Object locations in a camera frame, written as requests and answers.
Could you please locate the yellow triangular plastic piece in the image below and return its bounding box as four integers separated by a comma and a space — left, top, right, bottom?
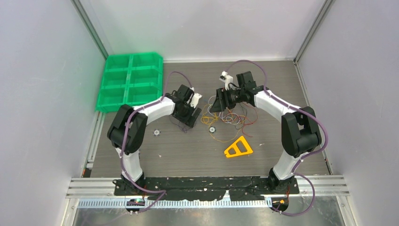
224, 136, 253, 158

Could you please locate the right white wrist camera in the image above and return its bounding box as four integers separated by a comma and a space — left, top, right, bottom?
219, 71, 233, 90

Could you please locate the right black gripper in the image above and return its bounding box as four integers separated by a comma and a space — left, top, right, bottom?
210, 87, 246, 113

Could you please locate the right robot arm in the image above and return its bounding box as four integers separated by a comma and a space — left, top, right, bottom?
209, 71, 322, 193

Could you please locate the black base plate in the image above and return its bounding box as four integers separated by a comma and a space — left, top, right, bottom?
112, 176, 299, 201

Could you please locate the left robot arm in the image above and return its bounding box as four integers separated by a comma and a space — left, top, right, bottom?
107, 85, 202, 195

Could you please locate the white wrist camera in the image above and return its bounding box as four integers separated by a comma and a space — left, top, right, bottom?
219, 71, 233, 90
187, 87, 202, 108

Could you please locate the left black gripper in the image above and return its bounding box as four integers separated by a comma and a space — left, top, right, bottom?
173, 102, 201, 128

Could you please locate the purple wire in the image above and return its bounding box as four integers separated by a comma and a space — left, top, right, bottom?
168, 113, 191, 134

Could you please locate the colourful wire bundle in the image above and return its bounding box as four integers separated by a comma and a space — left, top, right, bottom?
200, 95, 259, 144

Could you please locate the aluminium front rail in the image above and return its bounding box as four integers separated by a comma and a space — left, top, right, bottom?
66, 175, 350, 209

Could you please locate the poker chip middle left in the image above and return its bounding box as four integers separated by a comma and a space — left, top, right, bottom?
153, 129, 161, 136

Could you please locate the green compartment bin tray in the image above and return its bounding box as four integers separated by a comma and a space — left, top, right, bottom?
96, 52, 163, 113

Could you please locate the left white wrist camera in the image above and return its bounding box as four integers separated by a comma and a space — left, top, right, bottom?
187, 87, 202, 108

